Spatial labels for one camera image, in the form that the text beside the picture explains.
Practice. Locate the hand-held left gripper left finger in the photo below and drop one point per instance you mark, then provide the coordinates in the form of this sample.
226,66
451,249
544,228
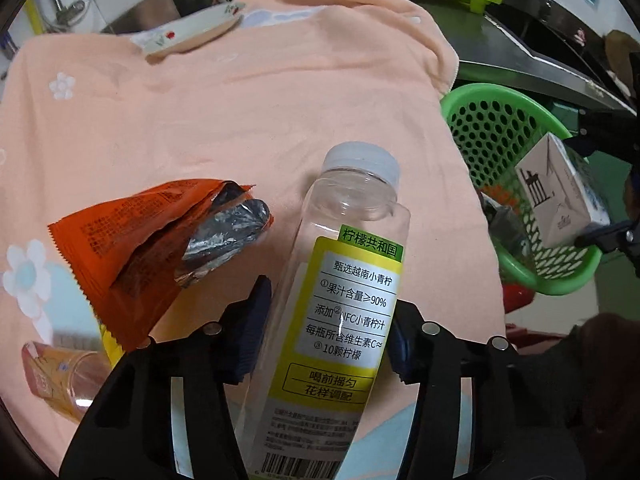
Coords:
252,340

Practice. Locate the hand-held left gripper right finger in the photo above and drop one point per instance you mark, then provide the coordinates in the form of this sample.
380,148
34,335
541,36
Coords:
400,355

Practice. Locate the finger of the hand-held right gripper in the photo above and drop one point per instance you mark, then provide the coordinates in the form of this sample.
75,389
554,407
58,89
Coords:
605,235
600,130

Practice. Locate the white drink carton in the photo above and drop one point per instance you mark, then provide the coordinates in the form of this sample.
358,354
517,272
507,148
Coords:
555,195

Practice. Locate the clear bottle yellow-green label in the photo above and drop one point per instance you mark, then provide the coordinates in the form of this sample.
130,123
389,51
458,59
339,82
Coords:
345,270

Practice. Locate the green perforated plastic basket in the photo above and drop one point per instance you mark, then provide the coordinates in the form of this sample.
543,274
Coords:
480,125

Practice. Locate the stainless steel sink counter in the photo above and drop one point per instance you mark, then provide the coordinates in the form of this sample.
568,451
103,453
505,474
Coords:
525,55

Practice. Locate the red plastic object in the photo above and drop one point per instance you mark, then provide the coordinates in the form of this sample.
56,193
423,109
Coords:
517,296

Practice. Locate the orange foil snack wrapper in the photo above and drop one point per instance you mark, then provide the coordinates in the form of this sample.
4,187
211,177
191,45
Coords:
130,240

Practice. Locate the amber plastic bottle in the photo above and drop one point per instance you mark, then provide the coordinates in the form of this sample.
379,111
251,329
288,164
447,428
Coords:
65,375

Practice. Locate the peach flower-print blanket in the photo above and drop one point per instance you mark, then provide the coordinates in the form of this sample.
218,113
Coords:
200,125

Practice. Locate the floral ceramic plate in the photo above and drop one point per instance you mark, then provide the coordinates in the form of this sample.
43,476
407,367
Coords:
190,35

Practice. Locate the metal faucet valve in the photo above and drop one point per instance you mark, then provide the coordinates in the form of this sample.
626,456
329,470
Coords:
70,12

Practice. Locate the yellow gas pipe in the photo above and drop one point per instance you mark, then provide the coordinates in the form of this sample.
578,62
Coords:
32,15

